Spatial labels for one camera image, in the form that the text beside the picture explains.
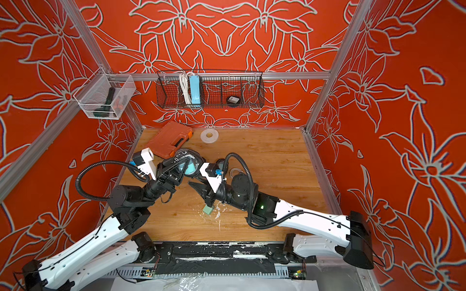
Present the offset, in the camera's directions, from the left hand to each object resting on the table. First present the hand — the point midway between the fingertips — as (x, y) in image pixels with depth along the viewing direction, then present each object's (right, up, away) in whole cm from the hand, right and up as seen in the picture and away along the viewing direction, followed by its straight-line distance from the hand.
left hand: (186, 158), depth 51 cm
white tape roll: (-1, +10, +63) cm, 64 cm away
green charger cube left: (+2, -26, +30) cm, 40 cm away
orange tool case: (-24, +9, +59) cm, 64 cm away
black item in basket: (+14, +27, +44) cm, 54 cm away
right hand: (-1, -8, +5) cm, 9 cm away
